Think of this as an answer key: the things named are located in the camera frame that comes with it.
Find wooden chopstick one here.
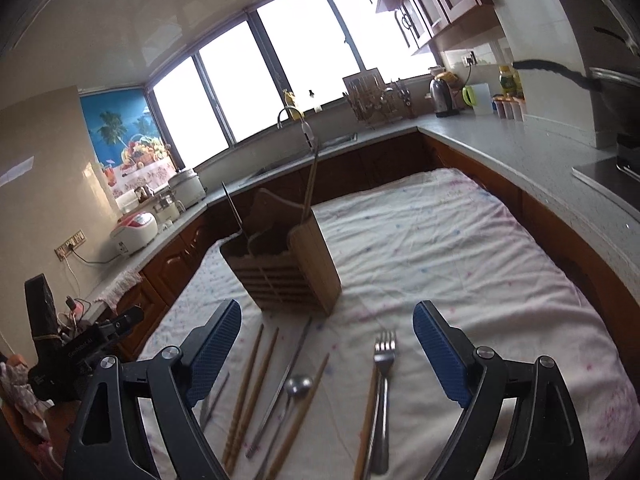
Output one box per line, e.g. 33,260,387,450
222,325,264,474

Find wooden chopstick two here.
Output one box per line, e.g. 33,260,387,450
229,328,280,476

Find steel chopstick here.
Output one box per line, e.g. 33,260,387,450
245,316,312,458
198,373,230,431

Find steel spoon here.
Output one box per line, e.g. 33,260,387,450
254,375,314,480

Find wooden chopstick five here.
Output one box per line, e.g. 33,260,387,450
352,365,378,480

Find steel kitchen sink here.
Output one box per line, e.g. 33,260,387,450
236,132,360,188

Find person left hand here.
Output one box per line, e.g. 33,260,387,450
0,352,66,480

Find pink cloth on counter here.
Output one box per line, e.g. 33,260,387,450
94,271,142,312

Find white red rice cooker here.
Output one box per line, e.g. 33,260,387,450
111,211,158,256

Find wooden utensil holder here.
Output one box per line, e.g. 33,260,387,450
220,188,342,316

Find lower wooden cabinets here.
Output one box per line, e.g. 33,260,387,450
100,128,639,384

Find floral white tablecloth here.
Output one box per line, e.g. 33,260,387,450
141,169,639,479

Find white round cooker pot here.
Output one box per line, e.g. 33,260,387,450
168,168,206,209

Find tropical fruit poster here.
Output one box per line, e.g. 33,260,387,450
80,89,177,198

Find gas stove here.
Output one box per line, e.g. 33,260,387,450
572,134,640,221

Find chrome sink faucet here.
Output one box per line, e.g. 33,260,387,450
277,105,318,151

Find yellow soap bottle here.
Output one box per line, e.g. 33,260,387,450
283,89,304,120

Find spice jar row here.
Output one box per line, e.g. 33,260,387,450
492,96,527,122

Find knife and utensil rack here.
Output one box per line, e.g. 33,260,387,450
343,68,414,126

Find green lid plastic jug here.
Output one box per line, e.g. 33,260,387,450
462,82,494,116

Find yellow oil bottle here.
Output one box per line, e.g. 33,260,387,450
499,65,523,98

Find steel electric kettle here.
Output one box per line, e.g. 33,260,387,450
430,74,459,118

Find black wok pan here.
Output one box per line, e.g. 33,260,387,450
512,24,640,137

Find wall power outlet strip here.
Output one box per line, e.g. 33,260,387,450
54,230,87,261

